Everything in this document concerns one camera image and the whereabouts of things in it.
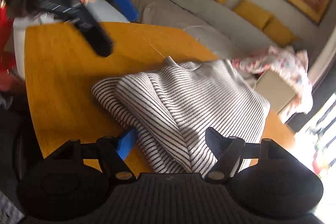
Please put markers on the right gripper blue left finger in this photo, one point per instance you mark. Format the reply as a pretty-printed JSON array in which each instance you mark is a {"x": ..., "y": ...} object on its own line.
[{"x": 112, "y": 154}]

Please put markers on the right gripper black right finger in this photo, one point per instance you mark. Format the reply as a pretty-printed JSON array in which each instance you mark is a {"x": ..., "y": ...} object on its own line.
[{"x": 228, "y": 152}]

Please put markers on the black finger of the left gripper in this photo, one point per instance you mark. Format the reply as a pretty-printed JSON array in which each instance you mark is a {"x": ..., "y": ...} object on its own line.
[{"x": 94, "y": 34}]

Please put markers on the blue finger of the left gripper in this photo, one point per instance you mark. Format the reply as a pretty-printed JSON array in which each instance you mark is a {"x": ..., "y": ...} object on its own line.
[{"x": 127, "y": 9}]

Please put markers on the striped grey knit sweater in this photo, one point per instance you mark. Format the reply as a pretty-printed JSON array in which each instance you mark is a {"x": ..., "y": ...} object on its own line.
[{"x": 171, "y": 108}]

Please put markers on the grey covered sofa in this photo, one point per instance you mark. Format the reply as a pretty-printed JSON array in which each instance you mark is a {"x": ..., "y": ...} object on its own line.
[{"x": 213, "y": 25}]

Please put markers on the beige cardboard box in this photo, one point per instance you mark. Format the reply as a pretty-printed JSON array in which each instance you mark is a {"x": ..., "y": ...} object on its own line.
[{"x": 273, "y": 88}]

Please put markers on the floral pink white quilt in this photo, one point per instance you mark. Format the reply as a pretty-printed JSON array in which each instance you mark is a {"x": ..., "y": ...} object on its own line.
[{"x": 290, "y": 65}]

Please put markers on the yellow cushion right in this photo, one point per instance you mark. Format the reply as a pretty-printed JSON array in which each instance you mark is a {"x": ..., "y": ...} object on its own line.
[{"x": 279, "y": 33}]

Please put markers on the yellow cushion middle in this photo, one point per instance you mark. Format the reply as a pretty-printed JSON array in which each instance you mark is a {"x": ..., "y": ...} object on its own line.
[{"x": 252, "y": 13}]

